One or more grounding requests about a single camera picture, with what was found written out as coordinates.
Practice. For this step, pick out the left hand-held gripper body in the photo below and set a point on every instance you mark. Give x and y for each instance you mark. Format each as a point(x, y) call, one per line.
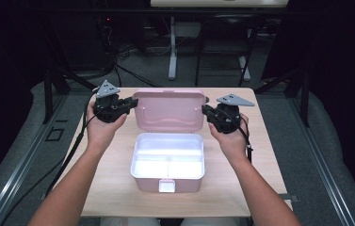
point(109, 109)

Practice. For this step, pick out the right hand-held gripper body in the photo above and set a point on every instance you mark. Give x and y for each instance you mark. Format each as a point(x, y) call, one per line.
point(227, 121)

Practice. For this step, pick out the pink storage box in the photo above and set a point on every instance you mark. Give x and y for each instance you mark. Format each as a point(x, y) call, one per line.
point(169, 109)

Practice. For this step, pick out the white compartment tray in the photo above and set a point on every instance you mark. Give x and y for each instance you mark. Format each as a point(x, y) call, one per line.
point(167, 157)

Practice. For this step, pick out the person's right hand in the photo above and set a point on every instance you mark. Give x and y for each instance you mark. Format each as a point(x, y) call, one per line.
point(234, 144)

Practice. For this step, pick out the person's left hand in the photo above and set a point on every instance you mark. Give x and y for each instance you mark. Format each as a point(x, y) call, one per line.
point(101, 135)

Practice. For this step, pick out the black metal stand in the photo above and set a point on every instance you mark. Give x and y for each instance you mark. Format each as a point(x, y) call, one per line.
point(48, 94)
point(304, 94)

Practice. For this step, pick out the black chair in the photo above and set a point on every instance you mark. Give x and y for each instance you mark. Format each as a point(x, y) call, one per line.
point(225, 37)

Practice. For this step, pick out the white desk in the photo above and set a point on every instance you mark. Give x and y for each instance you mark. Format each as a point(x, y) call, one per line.
point(216, 3)

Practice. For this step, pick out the grey metal bracket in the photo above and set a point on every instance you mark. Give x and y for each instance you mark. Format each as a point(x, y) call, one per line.
point(289, 198)

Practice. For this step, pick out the aluminium floor rail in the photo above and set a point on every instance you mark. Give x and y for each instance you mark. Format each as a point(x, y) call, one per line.
point(15, 175)
point(325, 175)

